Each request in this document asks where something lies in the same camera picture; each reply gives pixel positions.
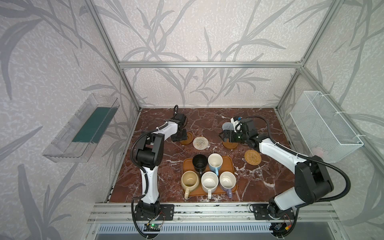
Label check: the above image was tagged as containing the grey blue woven coaster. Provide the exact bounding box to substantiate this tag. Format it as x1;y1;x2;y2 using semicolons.
222;122;235;131

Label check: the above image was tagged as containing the brown wooden coaster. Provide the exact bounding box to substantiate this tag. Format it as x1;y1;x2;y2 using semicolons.
222;141;239;150
180;132;194;145

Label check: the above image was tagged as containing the light blue mug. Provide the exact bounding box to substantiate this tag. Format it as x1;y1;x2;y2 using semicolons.
208;153;223;176

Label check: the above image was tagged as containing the tan rattan coaster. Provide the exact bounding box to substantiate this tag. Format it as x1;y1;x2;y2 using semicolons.
244;150;262;166

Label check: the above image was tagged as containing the black mug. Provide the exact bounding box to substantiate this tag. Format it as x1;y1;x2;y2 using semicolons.
193;154;208;176

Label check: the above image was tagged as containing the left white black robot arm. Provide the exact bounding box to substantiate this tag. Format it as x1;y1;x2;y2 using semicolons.
130;105;188;216

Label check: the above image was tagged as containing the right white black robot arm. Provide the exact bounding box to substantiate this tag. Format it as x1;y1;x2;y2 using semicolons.
219;116;352;219

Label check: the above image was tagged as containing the white woven round coaster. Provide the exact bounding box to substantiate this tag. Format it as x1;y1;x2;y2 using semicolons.
193;137;210;150

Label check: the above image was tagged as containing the brown rectangular tray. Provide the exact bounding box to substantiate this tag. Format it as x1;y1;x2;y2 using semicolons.
183;156;235;197

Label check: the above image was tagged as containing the beige mug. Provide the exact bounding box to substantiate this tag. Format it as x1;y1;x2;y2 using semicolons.
181;171;200;199

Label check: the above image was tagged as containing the pink object in basket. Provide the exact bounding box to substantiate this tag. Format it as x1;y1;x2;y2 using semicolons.
311;147;325;158

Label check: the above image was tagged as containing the green circuit board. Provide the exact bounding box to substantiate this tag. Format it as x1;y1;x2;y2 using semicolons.
143;223;162;232

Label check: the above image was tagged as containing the white lilac-handled mug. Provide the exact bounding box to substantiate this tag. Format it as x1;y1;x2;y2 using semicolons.
219;172;237;199

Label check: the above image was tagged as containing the white wire mesh basket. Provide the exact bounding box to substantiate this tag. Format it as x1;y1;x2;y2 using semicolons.
290;91;364;163

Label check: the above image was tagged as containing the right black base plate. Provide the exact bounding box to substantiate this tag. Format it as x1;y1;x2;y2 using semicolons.
250;203;295;221

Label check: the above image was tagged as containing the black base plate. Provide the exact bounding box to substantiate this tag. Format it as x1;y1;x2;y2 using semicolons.
134;204;175;221
250;203;295;221

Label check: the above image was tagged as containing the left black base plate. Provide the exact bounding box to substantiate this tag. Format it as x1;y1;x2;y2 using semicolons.
134;204;175;221

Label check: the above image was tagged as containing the right controller with wires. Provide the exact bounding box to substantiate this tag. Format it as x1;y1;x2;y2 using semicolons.
270;223;292;233

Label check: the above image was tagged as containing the clear plastic wall bin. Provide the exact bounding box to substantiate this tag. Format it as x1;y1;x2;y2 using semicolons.
43;94;120;163

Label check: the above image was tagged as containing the aluminium front rail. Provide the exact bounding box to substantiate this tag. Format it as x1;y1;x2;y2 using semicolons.
87;202;340;224

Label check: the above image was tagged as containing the aluminium cage frame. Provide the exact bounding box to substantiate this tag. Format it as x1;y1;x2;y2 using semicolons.
84;1;384;172

